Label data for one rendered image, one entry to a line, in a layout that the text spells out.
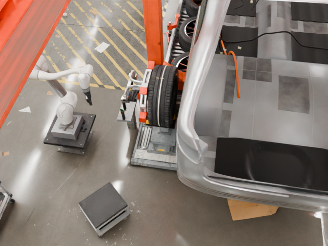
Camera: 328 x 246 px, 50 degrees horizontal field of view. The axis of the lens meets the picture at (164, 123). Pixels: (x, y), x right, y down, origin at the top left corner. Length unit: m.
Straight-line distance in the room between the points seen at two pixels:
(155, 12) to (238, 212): 2.31
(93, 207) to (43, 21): 2.72
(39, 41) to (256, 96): 2.73
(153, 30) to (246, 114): 1.28
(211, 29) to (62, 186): 2.53
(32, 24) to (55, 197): 3.21
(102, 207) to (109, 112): 1.55
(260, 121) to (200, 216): 1.27
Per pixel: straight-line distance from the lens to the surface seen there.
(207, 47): 2.92
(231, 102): 3.57
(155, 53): 3.94
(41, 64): 3.98
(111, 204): 3.75
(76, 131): 4.25
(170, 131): 4.27
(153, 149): 4.22
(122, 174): 4.28
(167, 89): 3.48
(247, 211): 4.11
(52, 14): 1.33
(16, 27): 1.31
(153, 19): 3.64
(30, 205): 4.38
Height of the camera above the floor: 3.74
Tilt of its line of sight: 54 degrees down
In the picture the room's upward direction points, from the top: 3 degrees counter-clockwise
